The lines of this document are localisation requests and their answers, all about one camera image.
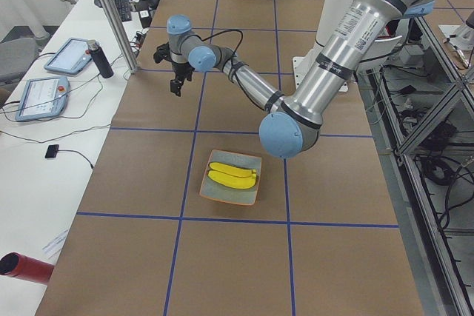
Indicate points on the aluminium frame post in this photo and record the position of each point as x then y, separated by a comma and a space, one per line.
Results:
120, 35

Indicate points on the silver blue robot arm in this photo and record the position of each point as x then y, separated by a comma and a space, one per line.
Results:
293, 122

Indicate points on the white pillar with base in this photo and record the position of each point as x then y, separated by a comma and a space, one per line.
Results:
332, 13

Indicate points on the black water bottle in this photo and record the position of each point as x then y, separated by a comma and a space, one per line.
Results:
99, 58

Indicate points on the black keyboard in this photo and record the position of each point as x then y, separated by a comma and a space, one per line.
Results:
124, 10

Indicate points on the red cylinder tube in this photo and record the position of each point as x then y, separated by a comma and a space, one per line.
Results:
15, 265

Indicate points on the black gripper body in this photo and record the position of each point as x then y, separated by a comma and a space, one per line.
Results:
181, 69

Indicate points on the blue teach pendant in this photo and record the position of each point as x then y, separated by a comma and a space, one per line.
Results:
43, 98
71, 58

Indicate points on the blue teach pendant far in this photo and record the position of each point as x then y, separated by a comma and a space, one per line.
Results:
71, 58

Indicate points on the grey square plate orange rim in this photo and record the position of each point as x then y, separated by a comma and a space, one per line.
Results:
217, 192

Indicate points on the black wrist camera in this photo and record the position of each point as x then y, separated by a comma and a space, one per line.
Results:
162, 53

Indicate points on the brown paper table cover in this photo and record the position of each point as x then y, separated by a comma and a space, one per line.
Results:
321, 238

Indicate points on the yellow banana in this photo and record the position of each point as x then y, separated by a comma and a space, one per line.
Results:
232, 170
233, 181

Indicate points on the small black puck device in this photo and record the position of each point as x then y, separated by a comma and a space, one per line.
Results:
52, 151

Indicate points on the blue teach pendant near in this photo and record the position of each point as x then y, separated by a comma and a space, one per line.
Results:
43, 98

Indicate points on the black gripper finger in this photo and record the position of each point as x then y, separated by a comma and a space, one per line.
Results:
174, 86
178, 85

